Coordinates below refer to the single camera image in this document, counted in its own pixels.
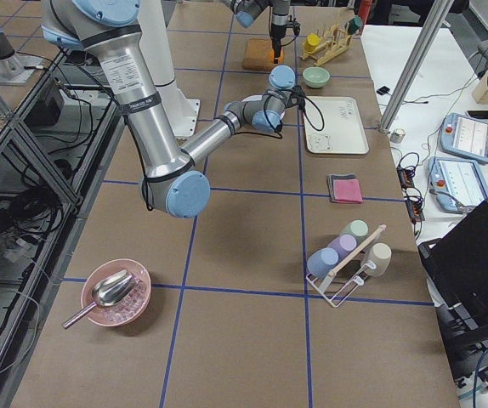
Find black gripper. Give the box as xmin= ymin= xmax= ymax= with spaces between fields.
xmin=270 ymin=13 xmax=288 ymax=42

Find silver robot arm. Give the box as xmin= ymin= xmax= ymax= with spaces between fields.
xmin=42 ymin=1 xmax=304 ymax=218
xmin=222 ymin=0 xmax=292 ymax=43

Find cream serving tray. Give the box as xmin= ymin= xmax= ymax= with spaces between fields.
xmin=304 ymin=96 xmax=369 ymax=155

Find wooden cutting board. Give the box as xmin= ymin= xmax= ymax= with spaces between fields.
xmin=241 ymin=38 xmax=285 ymax=71

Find yellow cup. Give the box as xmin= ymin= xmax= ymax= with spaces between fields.
xmin=303 ymin=33 xmax=321 ymax=54

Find green ceramic bowl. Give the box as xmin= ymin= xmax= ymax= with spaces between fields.
xmin=303 ymin=66 xmax=331 ymax=88

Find wooden dish rack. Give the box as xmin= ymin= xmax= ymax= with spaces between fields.
xmin=299 ymin=13 xmax=361 ymax=66

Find dark green cup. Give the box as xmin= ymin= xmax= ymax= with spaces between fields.
xmin=345 ymin=15 xmax=363 ymax=36

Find small black box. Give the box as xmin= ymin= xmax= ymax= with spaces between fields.
xmin=376 ymin=86 xmax=390 ymax=95

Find small metal cylinder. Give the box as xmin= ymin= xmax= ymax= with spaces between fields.
xmin=389 ymin=128 xmax=406 ymax=144

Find pink and grey cloths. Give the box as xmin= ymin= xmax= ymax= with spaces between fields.
xmin=326 ymin=173 xmax=363 ymax=204

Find black smartphone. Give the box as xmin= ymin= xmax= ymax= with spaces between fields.
xmin=466 ymin=110 xmax=488 ymax=121

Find green plastic cup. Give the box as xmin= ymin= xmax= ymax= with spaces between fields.
xmin=341 ymin=219 xmax=369 ymax=245

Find purple plastic cup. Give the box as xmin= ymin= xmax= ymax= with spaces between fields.
xmin=327 ymin=234 xmax=357 ymax=260

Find upper teach pendant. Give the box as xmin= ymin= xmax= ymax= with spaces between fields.
xmin=439 ymin=113 xmax=488 ymax=164

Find teach pendant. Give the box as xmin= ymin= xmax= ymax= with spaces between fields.
xmin=428 ymin=157 xmax=488 ymax=214
xmin=439 ymin=113 xmax=488 ymax=164

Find blue plastic cup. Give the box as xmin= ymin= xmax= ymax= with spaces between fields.
xmin=307 ymin=247 xmax=339 ymax=278

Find lower teach pendant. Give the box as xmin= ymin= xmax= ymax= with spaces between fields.
xmin=428 ymin=157 xmax=488 ymax=214

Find beige plastic cup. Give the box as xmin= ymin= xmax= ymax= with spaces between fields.
xmin=361 ymin=242 xmax=392 ymax=277

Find metal scoop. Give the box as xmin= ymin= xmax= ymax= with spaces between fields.
xmin=62 ymin=269 xmax=137 ymax=330

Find black laptop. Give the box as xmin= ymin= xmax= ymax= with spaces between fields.
xmin=417 ymin=198 xmax=488 ymax=354

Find pink bowl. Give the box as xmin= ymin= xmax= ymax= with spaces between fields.
xmin=81 ymin=258 xmax=151 ymax=327

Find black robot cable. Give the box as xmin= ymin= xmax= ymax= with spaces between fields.
xmin=277 ymin=87 xmax=326 ymax=140

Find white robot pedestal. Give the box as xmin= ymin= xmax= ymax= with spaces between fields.
xmin=138 ymin=0 xmax=201 ymax=139

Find aluminium frame post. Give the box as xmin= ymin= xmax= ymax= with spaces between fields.
xmin=378 ymin=0 xmax=454 ymax=133

